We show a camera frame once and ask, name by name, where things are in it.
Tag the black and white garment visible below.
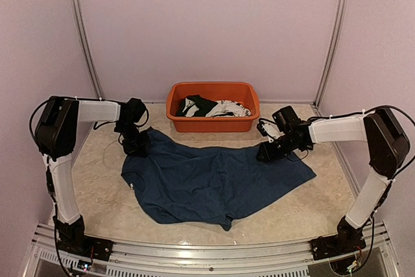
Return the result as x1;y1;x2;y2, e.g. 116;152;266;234
176;95;252;117

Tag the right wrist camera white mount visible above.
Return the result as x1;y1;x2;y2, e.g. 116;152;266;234
257;121;280;143

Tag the right aluminium corner post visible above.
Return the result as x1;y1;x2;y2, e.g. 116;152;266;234
313;0;348;109

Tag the dark blue t-shirt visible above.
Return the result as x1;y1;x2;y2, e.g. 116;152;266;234
121;129;316;231

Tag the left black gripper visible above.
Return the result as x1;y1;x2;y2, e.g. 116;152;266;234
115;123;150;158

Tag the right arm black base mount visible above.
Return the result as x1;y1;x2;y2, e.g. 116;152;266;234
309;235;366;261

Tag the orange plastic tub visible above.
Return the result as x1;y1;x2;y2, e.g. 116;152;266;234
166;82;260;133

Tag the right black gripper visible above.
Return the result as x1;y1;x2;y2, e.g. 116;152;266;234
256;133;301;163

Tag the aluminium corner post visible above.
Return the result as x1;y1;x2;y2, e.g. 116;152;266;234
313;0;348;109
70;0;104;99

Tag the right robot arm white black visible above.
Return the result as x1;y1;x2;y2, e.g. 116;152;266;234
257;105;413;254

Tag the left aluminium corner post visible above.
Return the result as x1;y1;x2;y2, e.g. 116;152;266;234
70;0;104;99

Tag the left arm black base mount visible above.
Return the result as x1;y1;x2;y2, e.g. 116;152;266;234
57;236;114;261

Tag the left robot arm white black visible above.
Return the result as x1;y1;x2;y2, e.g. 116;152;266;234
29;96;150;254

